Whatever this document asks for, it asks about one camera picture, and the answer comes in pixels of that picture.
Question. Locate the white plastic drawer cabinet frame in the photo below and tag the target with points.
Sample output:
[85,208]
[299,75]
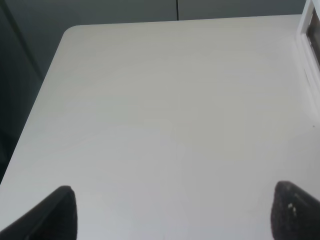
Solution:
[308,43]

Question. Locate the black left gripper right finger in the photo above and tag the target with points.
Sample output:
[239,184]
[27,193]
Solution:
[295,214]

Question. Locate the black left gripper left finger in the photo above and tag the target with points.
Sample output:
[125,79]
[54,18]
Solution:
[54,218]

